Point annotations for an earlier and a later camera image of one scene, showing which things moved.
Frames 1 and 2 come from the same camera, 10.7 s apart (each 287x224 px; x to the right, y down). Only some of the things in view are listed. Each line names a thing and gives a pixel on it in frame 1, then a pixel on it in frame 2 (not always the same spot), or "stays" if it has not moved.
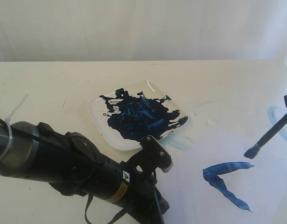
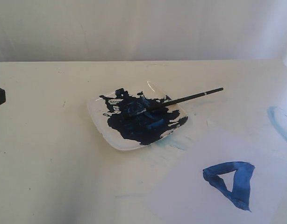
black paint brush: (251, 152) → (142, 107)
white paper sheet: (211, 181) stays
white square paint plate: (123, 116) stays
